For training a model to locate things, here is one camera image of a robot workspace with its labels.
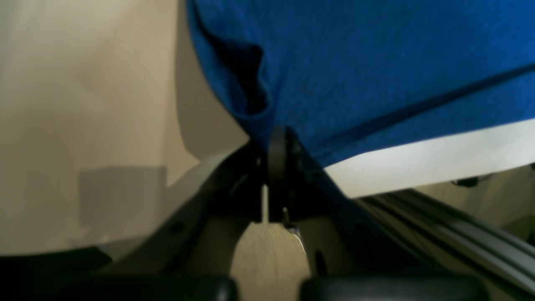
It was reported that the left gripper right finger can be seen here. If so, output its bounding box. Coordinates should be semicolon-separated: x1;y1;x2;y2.
267;126;489;301

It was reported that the aluminium table edge rail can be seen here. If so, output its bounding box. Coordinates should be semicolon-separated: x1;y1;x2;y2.
359;189;534;301

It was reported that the dark blue t-shirt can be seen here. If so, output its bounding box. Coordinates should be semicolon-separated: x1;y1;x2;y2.
186;0;535;166

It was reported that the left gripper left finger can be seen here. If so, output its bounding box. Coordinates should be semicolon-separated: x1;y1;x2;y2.
1;142;264;301

